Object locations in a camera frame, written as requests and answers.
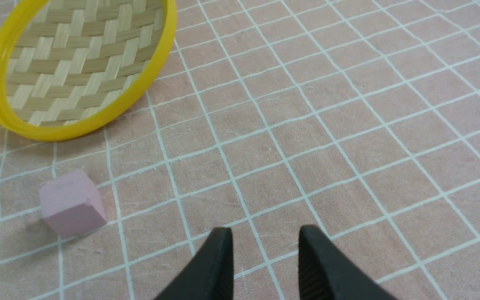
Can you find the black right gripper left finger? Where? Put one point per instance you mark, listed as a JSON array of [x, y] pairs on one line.
[[209, 275]]

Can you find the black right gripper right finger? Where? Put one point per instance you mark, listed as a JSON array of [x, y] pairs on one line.
[[326, 273]]

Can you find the pink cube block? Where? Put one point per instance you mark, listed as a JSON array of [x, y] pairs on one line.
[[71, 205]]

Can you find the pink checkered tablecloth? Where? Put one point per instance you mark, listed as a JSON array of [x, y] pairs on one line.
[[359, 116]]

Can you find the yellow-rimmed woven steamer lid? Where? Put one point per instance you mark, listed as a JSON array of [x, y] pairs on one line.
[[69, 67]]

